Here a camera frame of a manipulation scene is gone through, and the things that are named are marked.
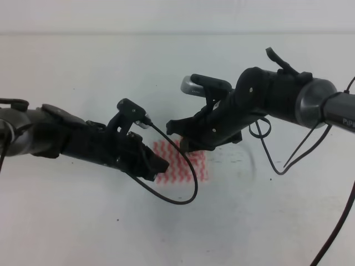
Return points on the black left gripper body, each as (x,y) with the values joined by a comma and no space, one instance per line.
(89,142)

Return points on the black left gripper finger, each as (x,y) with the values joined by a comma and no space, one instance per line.
(154,162)
(144,172)

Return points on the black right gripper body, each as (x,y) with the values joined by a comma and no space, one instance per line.
(222,124)

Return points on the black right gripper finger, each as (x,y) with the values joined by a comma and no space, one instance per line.
(184,127)
(189,144)

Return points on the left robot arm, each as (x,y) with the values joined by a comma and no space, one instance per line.
(49,131)

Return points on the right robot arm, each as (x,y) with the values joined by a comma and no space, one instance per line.
(299,98)

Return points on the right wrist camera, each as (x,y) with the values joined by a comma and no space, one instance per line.
(211,89)

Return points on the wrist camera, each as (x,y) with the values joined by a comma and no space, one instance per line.
(211,89)
(131,113)

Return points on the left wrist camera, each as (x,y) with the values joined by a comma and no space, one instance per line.
(131,113)

